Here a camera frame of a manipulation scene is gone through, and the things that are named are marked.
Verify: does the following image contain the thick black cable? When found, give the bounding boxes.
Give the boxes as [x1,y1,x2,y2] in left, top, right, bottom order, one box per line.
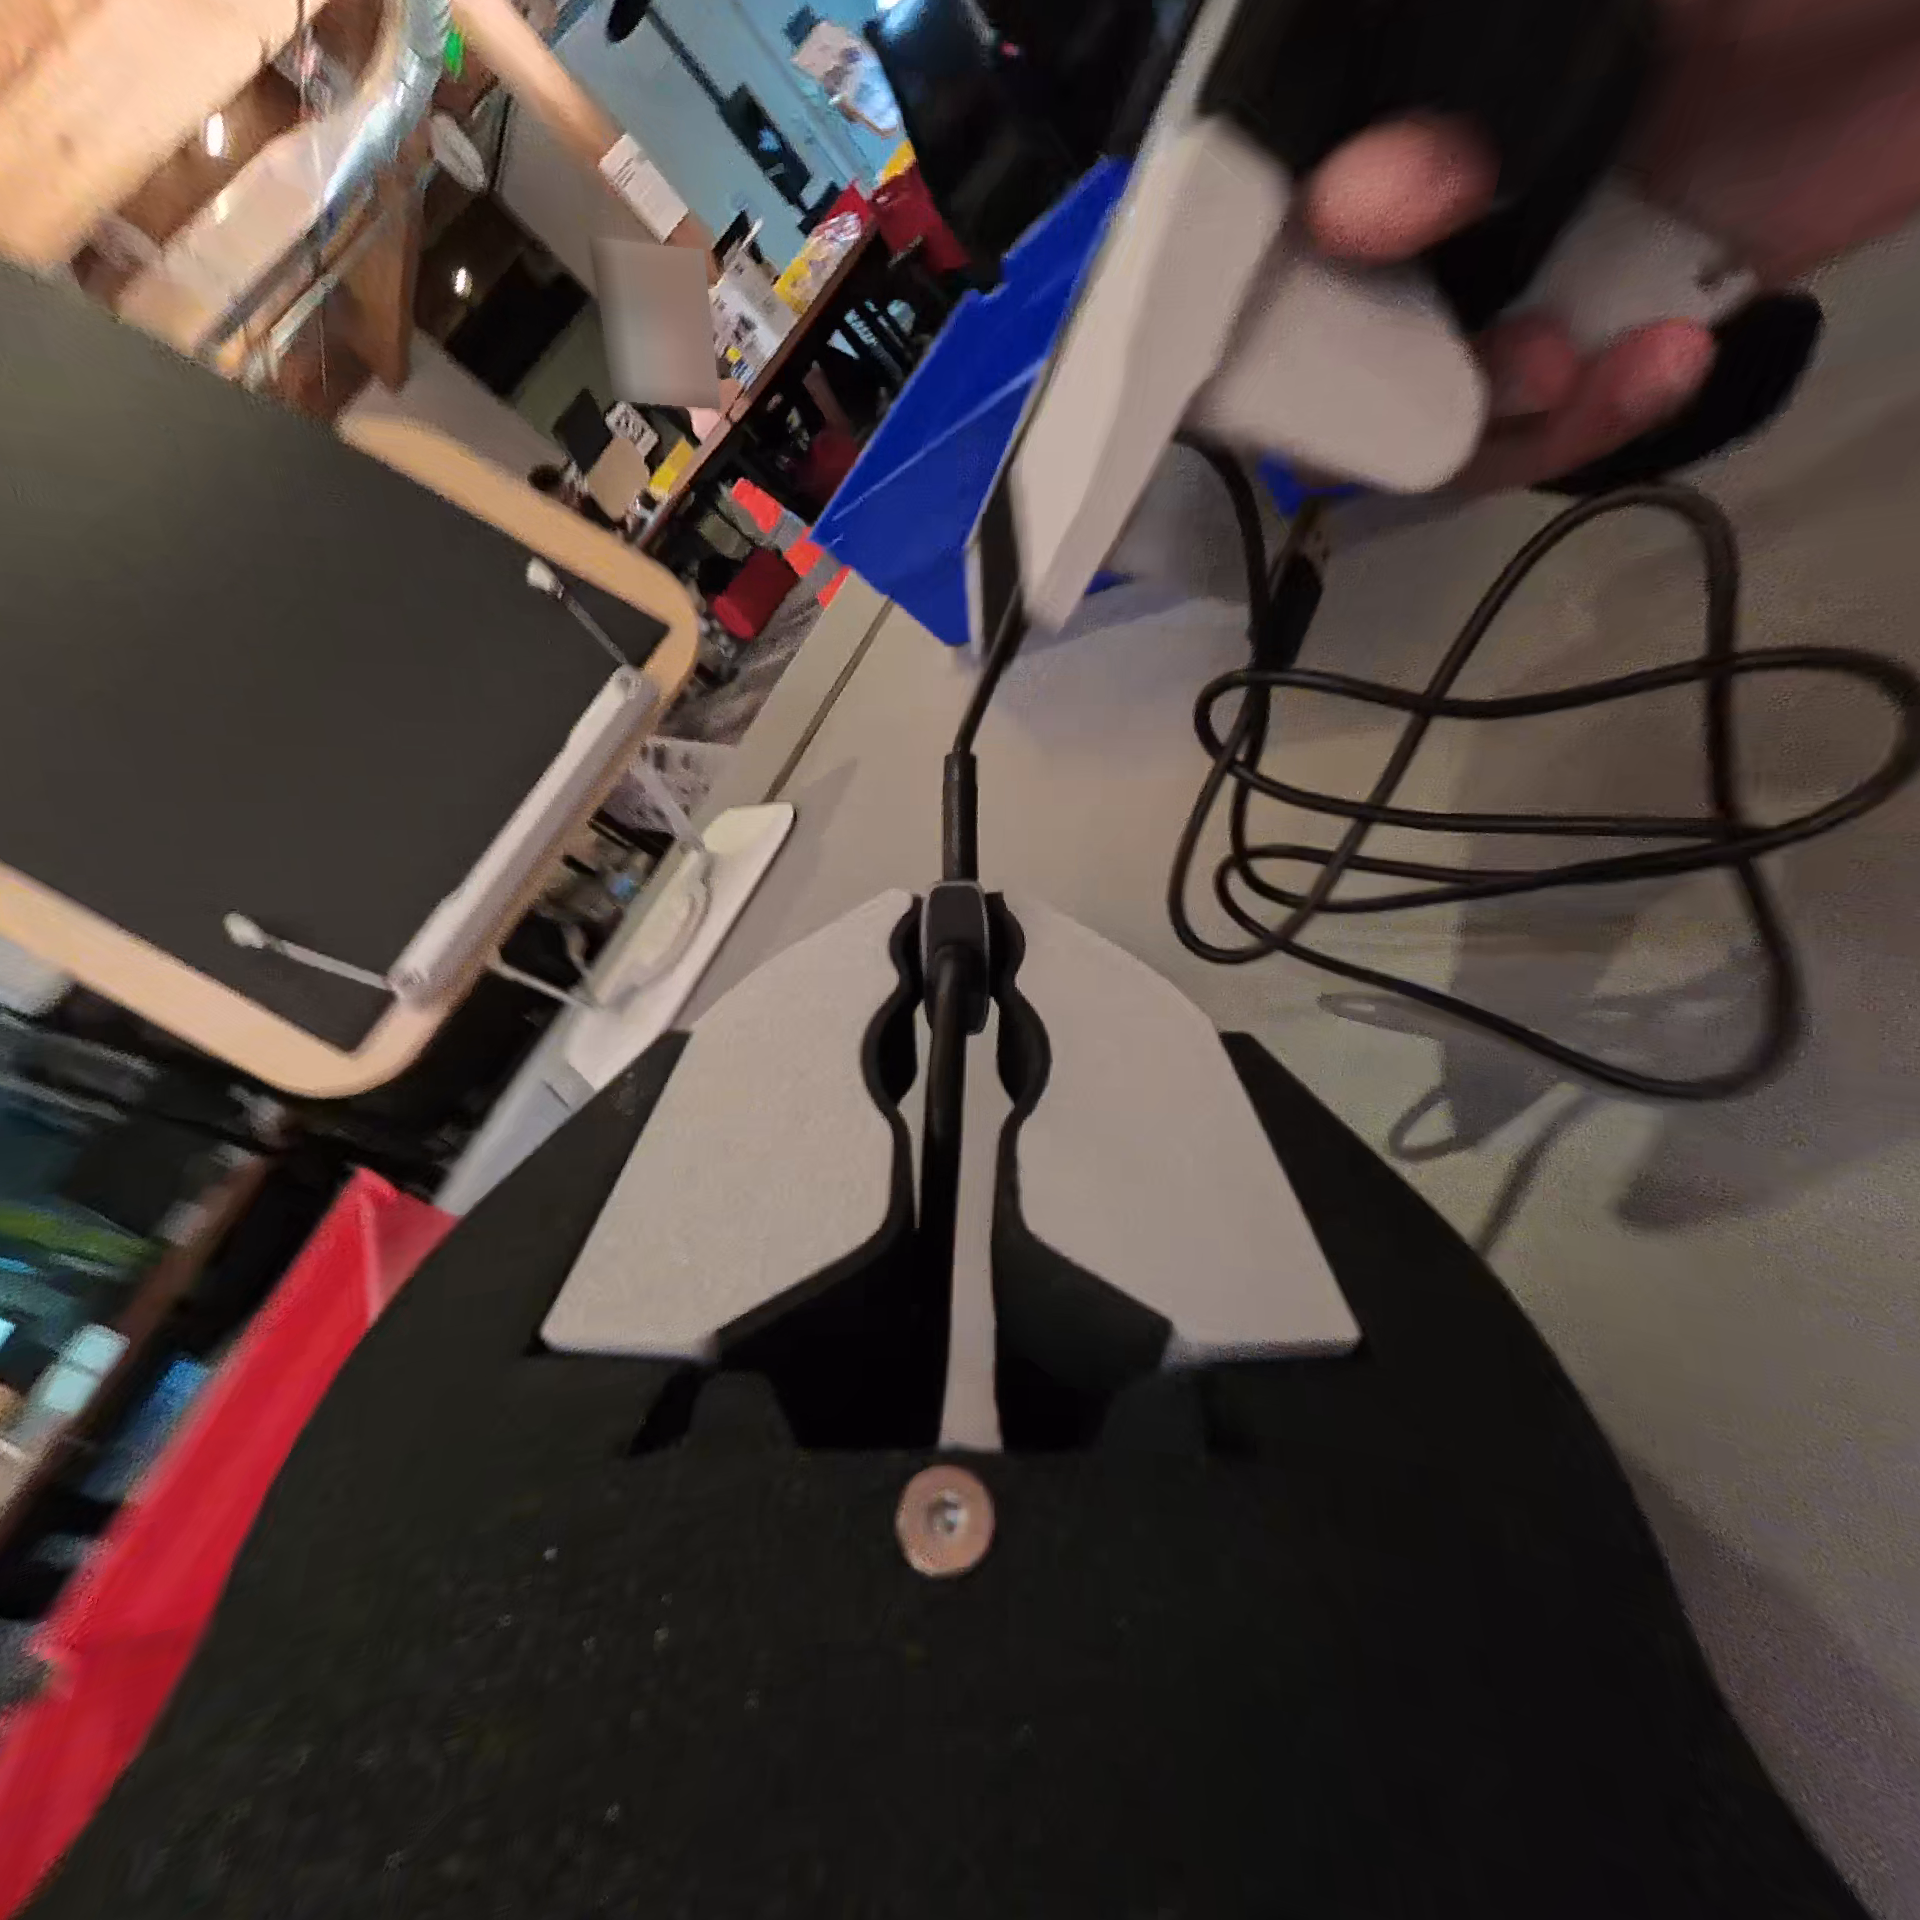
[909,444,1920,1447]

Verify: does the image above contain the person's right hand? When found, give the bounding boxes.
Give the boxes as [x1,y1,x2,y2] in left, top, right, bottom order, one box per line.
[1294,0,1920,503]

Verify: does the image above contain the orange traffic cone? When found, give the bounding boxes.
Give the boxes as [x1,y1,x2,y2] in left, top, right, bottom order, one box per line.
[714,479,848,637]

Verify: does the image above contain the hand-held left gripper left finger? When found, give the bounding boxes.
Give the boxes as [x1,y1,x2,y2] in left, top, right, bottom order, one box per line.
[539,892,918,1405]

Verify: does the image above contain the wooden background table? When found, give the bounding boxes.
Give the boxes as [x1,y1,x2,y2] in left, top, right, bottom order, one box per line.
[615,225,901,542]

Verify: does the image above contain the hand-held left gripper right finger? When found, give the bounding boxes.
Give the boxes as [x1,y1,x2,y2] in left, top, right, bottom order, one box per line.
[983,879,1357,1405]

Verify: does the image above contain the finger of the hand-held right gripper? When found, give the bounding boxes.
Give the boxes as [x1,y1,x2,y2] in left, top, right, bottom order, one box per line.
[1001,114,1301,635]
[1194,240,1495,503]

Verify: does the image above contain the grey desk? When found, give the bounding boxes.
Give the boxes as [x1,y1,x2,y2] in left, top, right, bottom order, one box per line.
[435,225,1920,1920]

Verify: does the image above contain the blue plastic bin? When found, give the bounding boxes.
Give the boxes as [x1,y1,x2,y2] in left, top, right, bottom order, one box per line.
[810,149,1357,649]

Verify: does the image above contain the red plastic bin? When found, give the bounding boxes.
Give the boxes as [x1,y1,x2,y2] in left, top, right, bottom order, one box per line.
[0,1168,456,1898]

